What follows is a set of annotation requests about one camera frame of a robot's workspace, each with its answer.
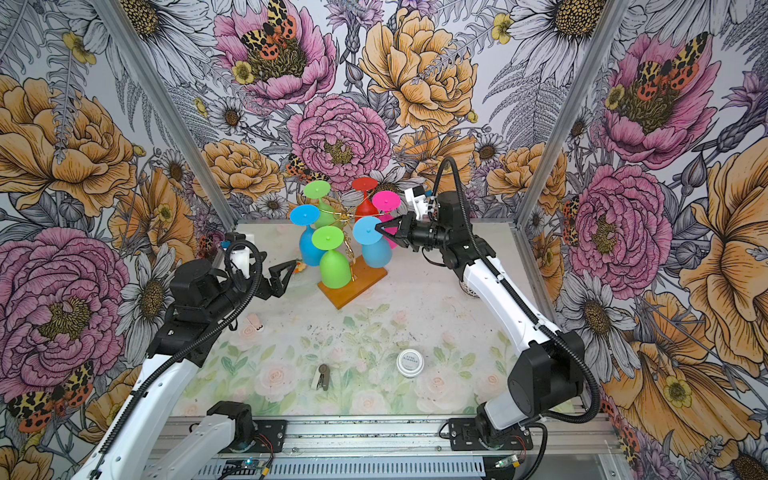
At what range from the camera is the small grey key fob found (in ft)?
2.71

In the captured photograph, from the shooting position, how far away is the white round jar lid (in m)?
0.79

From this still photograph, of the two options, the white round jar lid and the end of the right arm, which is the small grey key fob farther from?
the end of the right arm

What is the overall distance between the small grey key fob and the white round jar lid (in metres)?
0.20

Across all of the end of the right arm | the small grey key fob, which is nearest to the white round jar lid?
the small grey key fob
